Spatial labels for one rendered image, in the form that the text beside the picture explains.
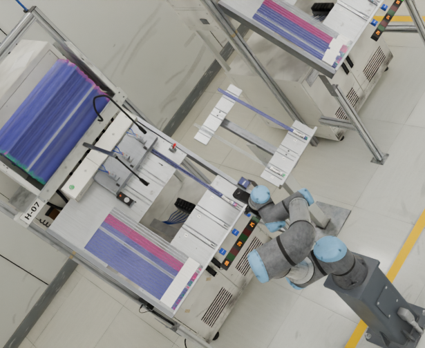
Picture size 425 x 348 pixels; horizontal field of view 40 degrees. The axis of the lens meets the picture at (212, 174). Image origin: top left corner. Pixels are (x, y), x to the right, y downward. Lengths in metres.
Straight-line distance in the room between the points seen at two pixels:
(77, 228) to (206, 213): 0.61
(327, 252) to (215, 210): 0.67
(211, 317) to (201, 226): 0.73
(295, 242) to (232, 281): 1.41
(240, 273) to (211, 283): 0.21
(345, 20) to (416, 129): 0.81
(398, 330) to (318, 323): 0.51
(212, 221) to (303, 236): 0.87
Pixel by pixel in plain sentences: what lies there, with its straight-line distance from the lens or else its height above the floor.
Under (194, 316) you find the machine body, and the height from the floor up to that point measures 0.28.
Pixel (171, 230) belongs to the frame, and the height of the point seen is 0.66.
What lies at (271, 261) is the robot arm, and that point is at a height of 1.13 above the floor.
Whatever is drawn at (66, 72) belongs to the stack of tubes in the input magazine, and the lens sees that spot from 2.69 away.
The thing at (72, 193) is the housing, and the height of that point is 1.26.
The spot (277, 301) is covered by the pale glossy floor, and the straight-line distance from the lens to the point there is 3.37.
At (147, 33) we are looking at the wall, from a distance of 4.67.
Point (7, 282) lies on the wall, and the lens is 4.54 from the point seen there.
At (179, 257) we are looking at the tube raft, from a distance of 2.75.
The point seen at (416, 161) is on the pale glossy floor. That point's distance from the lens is 3.48.
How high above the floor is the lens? 2.61
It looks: 38 degrees down
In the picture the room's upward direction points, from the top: 44 degrees counter-clockwise
